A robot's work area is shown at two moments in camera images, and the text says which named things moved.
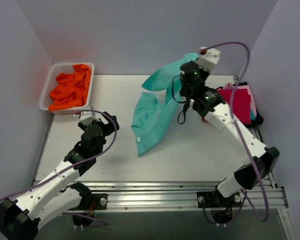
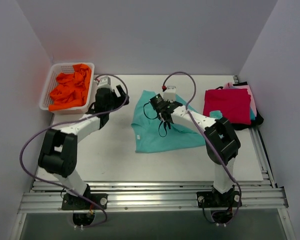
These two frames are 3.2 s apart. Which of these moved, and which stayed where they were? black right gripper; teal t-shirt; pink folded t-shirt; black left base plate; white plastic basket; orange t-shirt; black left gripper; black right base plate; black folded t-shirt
Moved: black right gripper; black left gripper; teal t-shirt
Stayed: white plastic basket; black folded t-shirt; orange t-shirt; black left base plate; pink folded t-shirt; black right base plate
